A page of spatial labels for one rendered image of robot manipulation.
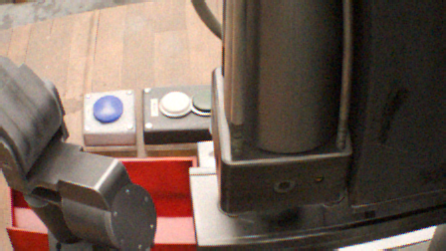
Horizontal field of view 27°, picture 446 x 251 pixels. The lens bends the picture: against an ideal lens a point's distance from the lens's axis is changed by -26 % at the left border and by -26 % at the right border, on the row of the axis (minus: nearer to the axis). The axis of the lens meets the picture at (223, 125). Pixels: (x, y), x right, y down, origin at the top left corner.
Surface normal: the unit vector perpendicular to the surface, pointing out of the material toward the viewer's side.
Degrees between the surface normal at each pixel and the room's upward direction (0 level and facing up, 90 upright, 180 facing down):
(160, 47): 0
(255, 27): 90
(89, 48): 0
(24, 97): 23
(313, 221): 0
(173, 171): 90
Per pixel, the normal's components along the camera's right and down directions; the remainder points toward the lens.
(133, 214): 0.81, 0.07
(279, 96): -0.20, 0.69
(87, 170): -0.30, -0.79
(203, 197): 0.01, -0.70
